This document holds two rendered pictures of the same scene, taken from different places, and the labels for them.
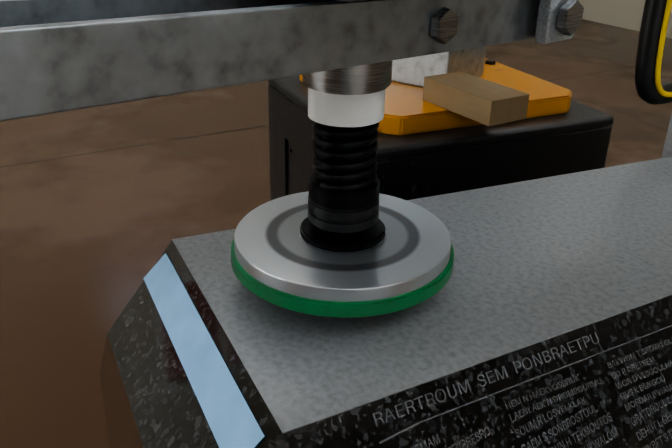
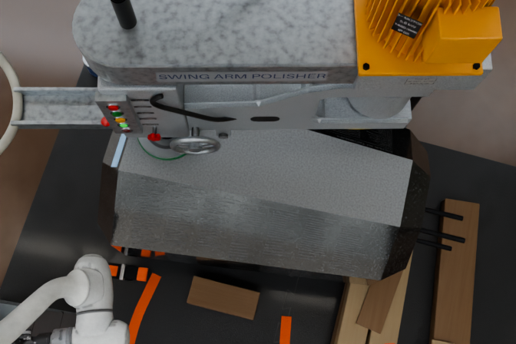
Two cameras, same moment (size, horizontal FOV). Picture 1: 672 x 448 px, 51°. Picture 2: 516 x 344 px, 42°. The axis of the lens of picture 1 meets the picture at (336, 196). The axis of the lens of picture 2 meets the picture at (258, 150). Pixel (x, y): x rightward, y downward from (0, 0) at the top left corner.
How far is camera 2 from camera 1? 203 cm
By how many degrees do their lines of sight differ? 54
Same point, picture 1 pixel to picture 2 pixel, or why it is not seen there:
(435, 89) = not seen: hidden behind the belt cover
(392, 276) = (160, 153)
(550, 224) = (249, 147)
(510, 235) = (232, 143)
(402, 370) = (153, 170)
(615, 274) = (236, 178)
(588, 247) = (245, 163)
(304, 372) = (134, 157)
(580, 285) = (222, 175)
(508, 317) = (191, 173)
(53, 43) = (69, 125)
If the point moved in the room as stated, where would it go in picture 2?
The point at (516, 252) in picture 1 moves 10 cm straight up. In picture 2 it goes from (223, 152) to (223, 144)
